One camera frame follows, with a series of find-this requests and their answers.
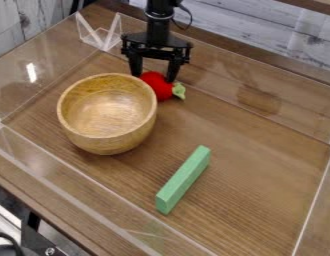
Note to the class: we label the green rectangular block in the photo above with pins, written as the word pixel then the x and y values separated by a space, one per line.
pixel 181 180

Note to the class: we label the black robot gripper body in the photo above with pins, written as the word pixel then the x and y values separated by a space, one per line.
pixel 156 43

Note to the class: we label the clear acrylic tray wall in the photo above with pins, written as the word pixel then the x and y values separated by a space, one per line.
pixel 104 223

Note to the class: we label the wooden bowl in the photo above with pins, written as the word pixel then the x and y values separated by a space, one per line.
pixel 107 113

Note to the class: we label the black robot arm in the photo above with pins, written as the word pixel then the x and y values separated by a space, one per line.
pixel 163 8

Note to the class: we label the red plush strawberry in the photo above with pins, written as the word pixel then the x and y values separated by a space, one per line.
pixel 165 90

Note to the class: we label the black metal base plate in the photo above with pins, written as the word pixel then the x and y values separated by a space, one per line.
pixel 37 244

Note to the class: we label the clear acrylic corner bracket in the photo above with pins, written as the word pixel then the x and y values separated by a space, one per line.
pixel 100 38

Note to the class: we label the black table leg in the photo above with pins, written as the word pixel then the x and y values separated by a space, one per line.
pixel 33 221

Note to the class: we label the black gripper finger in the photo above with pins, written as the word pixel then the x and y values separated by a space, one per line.
pixel 173 68
pixel 135 64

